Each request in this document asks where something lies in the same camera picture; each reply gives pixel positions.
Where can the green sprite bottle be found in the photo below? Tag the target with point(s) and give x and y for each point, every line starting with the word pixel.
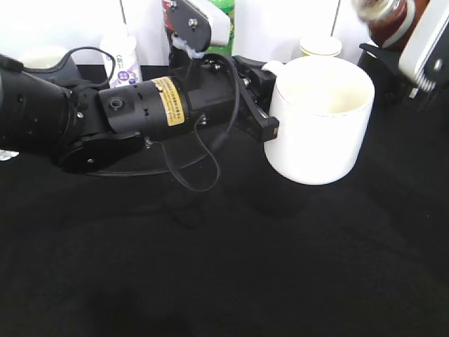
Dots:
pixel 227 7

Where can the brown nescafe coffee bottle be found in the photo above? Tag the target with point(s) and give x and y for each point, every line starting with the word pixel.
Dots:
pixel 390 22

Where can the yellow paper cup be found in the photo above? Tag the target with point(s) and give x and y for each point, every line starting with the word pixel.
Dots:
pixel 321 46

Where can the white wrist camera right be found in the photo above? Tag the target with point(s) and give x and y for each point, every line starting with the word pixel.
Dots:
pixel 426 45

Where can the black ceramic mug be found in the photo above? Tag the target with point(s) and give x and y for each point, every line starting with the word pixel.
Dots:
pixel 391 86

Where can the dark cola bottle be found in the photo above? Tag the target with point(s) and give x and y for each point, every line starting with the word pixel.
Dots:
pixel 169 31

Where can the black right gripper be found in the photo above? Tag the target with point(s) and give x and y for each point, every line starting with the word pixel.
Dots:
pixel 421 97

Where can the grey ceramic mug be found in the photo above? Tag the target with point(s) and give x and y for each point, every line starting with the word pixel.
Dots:
pixel 44 57

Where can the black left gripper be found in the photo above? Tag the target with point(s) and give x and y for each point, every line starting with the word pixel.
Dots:
pixel 223 88

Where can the white ceramic mug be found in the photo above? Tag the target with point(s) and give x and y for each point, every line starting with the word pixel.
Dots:
pixel 323 105

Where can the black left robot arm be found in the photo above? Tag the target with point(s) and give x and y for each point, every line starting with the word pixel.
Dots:
pixel 84 127

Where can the green label water bottle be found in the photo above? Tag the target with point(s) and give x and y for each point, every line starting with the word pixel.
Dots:
pixel 7 155

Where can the white blueberry milk carton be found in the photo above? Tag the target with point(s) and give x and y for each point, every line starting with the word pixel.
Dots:
pixel 122 61

